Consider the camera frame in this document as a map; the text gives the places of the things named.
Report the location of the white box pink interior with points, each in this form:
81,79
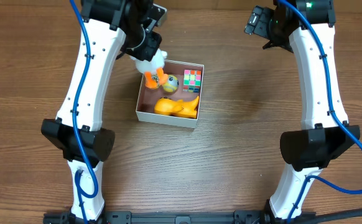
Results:
147,98

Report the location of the yellow ball with grey eye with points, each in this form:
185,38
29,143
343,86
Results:
171,85

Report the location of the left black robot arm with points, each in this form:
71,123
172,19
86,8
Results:
109,30

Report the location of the orange dinosaur toy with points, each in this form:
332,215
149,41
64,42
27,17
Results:
179,108

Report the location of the white plush duck toy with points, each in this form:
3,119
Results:
154,68

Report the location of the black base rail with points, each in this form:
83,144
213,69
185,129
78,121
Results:
126,217

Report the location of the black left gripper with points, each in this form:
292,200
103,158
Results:
150,45

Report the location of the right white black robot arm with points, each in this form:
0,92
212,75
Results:
307,29

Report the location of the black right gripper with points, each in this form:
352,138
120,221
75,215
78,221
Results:
274,41

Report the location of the orange round fan toy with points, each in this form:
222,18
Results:
155,82

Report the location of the colourful puzzle cube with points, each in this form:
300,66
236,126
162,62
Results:
192,81

